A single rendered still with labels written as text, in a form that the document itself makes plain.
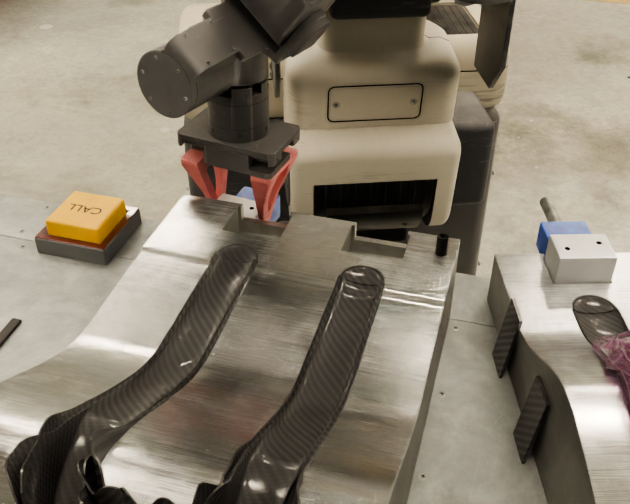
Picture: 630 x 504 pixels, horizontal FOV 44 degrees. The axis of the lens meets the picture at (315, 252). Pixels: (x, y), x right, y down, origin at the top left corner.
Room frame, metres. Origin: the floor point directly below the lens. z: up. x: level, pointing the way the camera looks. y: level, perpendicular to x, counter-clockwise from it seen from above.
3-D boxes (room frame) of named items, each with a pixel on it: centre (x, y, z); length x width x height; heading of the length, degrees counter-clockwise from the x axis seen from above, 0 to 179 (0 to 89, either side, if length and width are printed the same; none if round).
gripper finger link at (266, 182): (0.67, 0.06, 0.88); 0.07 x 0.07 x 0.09; 67
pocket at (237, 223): (0.58, 0.05, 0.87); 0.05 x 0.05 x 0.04; 74
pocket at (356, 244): (0.55, -0.05, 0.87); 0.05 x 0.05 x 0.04; 74
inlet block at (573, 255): (0.60, -0.23, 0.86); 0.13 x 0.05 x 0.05; 1
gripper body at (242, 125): (0.67, 0.07, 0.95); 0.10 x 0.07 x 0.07; 67
